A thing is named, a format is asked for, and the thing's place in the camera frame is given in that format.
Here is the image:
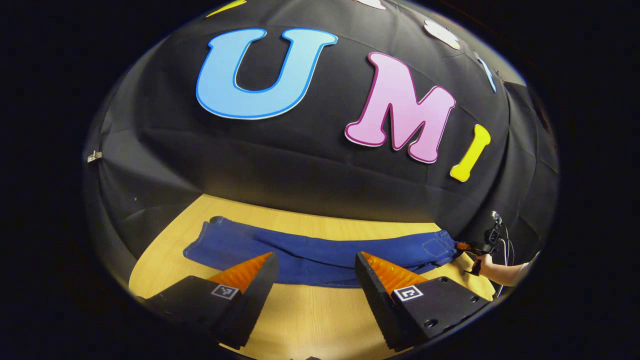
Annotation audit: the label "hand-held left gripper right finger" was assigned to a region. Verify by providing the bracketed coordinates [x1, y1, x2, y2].
[355, 251, 493, 352]

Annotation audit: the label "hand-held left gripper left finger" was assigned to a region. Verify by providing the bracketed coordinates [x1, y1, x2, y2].
[135, 251, 280, 351]

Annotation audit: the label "blue denim jeans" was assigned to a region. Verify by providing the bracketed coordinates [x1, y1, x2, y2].
[183, 216, 460, 289]

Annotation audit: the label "black backdrop cloth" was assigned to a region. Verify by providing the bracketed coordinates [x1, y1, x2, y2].
[82, 0, 560, 281]

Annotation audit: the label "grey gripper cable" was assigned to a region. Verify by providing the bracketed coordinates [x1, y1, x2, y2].
[499, 224, 517, 298]

